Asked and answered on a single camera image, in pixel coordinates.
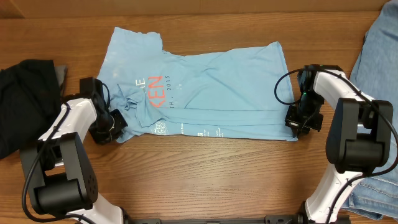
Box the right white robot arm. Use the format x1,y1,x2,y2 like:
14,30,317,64
285,65,397,223

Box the blue denim jeans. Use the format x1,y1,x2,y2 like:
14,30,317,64
340,0,398,221

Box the light blue printed t-shirt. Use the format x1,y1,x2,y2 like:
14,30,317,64
98,27,294,142

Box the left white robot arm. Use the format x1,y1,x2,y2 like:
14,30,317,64
19,77,132,224

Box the black folded garment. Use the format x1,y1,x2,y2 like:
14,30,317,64
1,59,61,159

